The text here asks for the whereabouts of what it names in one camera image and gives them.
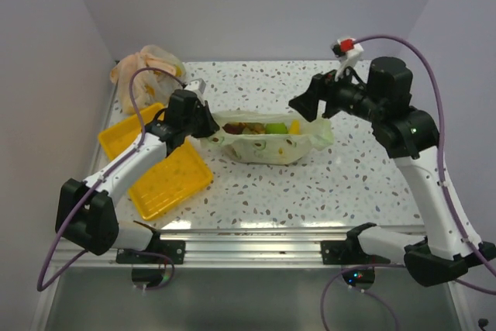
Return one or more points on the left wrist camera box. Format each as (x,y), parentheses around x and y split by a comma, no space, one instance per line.
(198,86)

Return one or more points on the green knotted plastic bag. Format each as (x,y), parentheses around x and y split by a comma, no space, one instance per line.
(278,149)

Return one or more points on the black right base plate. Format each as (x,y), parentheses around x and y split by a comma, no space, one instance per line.
(335,252)

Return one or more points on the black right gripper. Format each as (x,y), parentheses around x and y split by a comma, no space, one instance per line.
(323,87)

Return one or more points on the orange plastic bag with fruit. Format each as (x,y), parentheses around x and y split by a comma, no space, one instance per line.
(150,86)

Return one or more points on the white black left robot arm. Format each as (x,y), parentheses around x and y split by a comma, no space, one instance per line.
(161,157)

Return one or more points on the yellow plastic tray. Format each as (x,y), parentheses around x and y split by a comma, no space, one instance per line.
(165,185)

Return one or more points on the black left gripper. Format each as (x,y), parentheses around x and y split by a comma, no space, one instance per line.
(211,126)

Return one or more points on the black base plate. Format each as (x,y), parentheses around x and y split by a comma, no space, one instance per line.
(335,252)
(158,252)

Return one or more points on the aluminium rail frame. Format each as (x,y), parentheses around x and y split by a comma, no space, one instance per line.
(262,215)

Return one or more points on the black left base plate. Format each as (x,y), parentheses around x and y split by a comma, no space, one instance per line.
(158,252)

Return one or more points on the bunch of longan fruit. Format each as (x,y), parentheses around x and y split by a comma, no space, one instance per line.
(244,128)

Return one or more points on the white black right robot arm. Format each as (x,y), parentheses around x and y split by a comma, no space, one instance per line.
(412,140)

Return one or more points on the green apple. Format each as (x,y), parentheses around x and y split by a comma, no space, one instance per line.
(276,128)

